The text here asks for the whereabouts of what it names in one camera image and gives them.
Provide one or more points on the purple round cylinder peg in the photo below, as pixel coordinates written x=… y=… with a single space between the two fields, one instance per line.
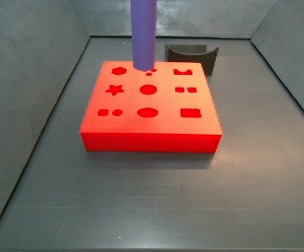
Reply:
x=144 y=23

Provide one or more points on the red shape-sorter block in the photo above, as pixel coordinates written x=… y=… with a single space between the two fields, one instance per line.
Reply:
x=154 y=111

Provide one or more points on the black curved holder block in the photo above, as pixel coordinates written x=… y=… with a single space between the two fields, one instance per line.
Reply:
x=192 y=53

